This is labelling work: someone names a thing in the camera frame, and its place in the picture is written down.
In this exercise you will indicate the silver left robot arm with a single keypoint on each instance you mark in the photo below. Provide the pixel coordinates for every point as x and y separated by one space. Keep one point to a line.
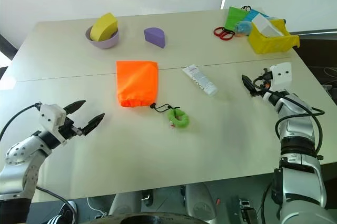
23 161

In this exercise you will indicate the dark rounded robot torso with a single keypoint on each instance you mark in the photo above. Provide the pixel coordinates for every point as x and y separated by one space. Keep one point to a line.
152 218

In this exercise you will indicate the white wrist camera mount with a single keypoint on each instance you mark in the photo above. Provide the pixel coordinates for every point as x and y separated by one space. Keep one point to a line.
282 73
51 117

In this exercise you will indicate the white cream tube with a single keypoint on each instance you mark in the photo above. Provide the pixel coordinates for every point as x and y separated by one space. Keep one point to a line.
200 79

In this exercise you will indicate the red scissors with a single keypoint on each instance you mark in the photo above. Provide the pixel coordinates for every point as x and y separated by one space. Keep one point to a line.
223 34

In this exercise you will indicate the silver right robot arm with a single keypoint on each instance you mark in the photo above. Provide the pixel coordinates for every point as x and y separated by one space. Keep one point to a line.
300 155

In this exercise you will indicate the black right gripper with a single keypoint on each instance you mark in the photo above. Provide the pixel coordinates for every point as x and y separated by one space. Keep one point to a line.
264 83

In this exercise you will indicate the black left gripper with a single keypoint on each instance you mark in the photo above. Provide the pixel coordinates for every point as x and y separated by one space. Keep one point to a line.
69 129

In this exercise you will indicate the black shoe with white stripes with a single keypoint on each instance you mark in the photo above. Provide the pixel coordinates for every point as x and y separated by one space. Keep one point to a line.
63 213

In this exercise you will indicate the yellow foam block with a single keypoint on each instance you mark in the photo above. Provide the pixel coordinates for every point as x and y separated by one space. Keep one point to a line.
104 25

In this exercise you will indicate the black device on floor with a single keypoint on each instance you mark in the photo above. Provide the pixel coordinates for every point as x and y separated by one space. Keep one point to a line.
245 209

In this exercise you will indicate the purple foam block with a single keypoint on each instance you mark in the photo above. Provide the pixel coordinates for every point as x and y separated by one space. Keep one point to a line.
155 37

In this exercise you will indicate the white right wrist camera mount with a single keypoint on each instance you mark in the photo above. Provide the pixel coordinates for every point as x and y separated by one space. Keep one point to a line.
282 73

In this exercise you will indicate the blue translucent ball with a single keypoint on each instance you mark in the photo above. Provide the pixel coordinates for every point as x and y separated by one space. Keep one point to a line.
243 27

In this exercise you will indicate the silver robot leg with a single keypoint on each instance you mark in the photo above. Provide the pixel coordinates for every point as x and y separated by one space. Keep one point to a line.
126 203
200 201

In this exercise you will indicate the green fluffy scrunchie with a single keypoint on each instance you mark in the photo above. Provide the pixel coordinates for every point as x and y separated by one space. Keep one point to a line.
184 120

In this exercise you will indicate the purple bowl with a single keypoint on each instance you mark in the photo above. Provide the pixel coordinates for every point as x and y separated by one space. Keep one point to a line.
104 44

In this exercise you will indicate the yellow fabric storage box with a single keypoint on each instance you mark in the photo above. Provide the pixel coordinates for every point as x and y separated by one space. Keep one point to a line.
271 44

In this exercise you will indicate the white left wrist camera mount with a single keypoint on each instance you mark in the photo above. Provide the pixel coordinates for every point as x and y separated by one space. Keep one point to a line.
51 117

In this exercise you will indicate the white cardboard box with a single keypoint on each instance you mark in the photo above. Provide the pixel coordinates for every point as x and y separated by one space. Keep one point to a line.
266 26

